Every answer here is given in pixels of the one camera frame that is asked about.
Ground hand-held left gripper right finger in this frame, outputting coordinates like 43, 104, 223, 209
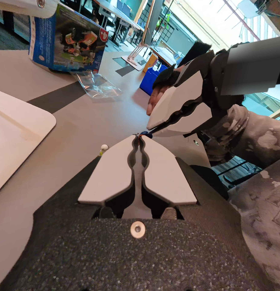
141, 136, 198, 207

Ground clear plastic bag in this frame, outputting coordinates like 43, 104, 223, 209
75, 71, 123, 99

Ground white display stand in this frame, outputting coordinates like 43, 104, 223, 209
120, 43, 148, 72

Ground long wooden office desk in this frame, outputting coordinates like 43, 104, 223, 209
88, 0, 145, 45

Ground orange cardboard box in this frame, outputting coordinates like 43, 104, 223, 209
144, 54, 158, 74

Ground tall black panel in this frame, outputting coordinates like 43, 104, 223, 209
144, 0, 165, 47

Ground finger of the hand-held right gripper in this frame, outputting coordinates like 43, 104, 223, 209
151, 102, 213, 137
146, 71, 204, 131

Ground white booklet stand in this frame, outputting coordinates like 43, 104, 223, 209
0, 0, 59, 197

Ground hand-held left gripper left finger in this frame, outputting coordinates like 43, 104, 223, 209
78, 135, 137, 205

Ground blue lego set box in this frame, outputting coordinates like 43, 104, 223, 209
29, 4, 109, 74

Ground person's right forearm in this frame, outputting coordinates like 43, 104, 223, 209
205, 104, 280, 169

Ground blue plastic bin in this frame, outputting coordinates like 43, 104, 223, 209
140, 64, 170, 96

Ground person's right hand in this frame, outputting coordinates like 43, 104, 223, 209
146, 82, 177, 117

